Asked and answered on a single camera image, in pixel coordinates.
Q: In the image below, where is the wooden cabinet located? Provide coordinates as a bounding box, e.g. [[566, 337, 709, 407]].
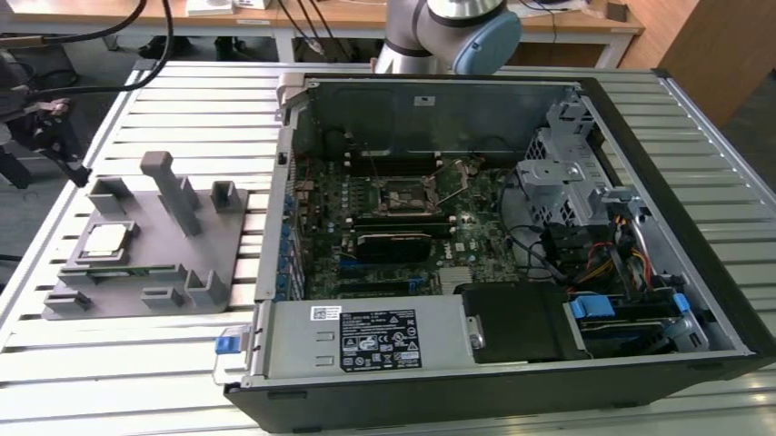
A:
[[621, 0, 776, 131]]

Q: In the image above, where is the metal socket cover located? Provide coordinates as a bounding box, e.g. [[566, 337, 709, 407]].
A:
[[426, 156, 481, 209]]

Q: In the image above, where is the CPU socket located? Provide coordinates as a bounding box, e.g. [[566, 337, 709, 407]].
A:
[[374, 175, 441, 217]]

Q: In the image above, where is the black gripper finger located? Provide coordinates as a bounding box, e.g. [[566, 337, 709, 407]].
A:
[[33, 98, 92, 188], [0, 121, 32, 190]]

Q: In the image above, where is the silver power supply unit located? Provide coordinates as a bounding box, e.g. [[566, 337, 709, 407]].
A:
[[240, 292, 484, 390]]

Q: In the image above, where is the blue case latch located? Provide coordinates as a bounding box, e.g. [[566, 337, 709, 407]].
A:
[[215, 332, 244, 356]]

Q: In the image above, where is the silver drive cage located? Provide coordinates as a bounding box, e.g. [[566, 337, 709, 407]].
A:
[[513, 102, 644, 231]]

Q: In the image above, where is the white box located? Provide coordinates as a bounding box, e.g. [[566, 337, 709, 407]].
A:
[[186, 0, 235, 17]]

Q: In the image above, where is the black mesh waste bin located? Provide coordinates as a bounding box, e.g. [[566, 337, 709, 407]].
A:
[[27, 43, 81, 92]]

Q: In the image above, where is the green motherboard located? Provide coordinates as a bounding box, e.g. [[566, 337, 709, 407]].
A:
[[283, 152, 550, 302]]

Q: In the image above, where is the black expansion slot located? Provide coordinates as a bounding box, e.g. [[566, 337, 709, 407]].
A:
[[335, 280, 423, 294]]

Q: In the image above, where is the black plastic shroud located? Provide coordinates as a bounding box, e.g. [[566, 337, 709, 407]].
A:
[[453, 280, 590, 365]]

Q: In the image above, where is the blue disk carrier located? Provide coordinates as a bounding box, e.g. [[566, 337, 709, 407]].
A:
[[568, 293, 692, 331]]

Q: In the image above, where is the yellow wire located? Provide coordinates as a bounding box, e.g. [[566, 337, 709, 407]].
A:
[[626, 247, 650, 290]]

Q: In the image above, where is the wooden desk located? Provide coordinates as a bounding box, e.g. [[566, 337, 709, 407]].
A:
[[0, 0, 645, 69]]

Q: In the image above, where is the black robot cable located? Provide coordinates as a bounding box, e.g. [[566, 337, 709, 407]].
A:
[[0, 0, 151, 46], [27, 0, 176, 108]]

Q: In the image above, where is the silver CPU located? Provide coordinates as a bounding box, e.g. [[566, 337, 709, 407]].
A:
[[80, 223, 134, 259]]

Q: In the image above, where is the green RAM stick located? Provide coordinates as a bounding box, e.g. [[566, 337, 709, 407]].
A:
[[84, 266, 160, 278]]

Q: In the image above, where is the red wire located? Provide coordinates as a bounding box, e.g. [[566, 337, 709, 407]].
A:
[[641, 252, 660, 294]]

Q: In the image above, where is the grey parts rack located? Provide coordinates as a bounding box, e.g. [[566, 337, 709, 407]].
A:
[[40, 149, 251, 322]]

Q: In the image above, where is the black graphics card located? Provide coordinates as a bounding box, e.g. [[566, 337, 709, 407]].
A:
[[354, 232, 433, 265]]

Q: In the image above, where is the grey case handle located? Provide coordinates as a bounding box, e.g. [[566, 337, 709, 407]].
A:
[[275, 72, 311, 124]]

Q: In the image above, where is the black open PC case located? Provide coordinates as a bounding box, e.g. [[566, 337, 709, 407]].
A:
[[222, 70, 776, 435]]

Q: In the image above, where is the silver chipset heatsink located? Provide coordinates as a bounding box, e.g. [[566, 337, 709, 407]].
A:
[[437, 266, 475, 294]]

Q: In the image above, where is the black office chair base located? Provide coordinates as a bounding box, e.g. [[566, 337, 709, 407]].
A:
[[138, 35, 247, 60]]

